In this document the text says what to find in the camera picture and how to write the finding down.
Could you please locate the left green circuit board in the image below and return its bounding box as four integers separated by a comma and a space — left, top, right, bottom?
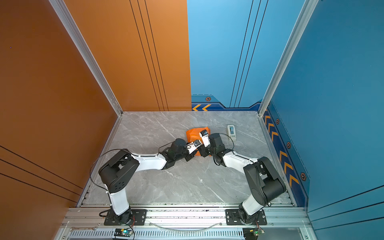
114, 228, 135, 239

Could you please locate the green circuit board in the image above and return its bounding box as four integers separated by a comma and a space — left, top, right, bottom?
114, 228, 135, 239
243, 228, 260, 240

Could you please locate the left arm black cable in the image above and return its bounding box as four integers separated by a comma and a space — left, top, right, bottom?
89, 148, 133, 193

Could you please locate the yellow orange wrapping paper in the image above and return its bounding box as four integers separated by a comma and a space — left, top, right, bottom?
186, 127, 211, 157

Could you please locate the right aluminium corner post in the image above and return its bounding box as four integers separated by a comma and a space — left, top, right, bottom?
258, 0, 319, 117

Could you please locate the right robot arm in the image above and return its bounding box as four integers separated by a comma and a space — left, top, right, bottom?
197, 145, 287, 225

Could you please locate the white tape dispenser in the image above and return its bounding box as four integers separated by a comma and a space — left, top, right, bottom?
227, 125, 237, 141

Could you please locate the aluminium front rail frame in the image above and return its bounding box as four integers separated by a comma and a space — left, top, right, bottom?
55, 204, 316, 240

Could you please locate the right green circuit board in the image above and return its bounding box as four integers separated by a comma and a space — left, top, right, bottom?
243, 228, 260, 240

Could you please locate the left aluminium corner post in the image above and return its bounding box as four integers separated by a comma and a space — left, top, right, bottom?
49, 0, 123, 117

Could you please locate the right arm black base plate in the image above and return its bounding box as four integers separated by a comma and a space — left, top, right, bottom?
225, 209, 268, 226

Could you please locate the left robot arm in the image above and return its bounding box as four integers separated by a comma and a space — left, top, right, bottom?
99, 148, 198, 225

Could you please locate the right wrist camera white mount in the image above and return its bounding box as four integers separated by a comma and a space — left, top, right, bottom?
199, 130, 226, 152

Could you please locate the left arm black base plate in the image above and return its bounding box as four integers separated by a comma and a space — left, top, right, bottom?
100, 209, 147, 227

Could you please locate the aluminium corner post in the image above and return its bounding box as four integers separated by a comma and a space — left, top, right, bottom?
258, 0, 319, 117
49, 0, 123, 117

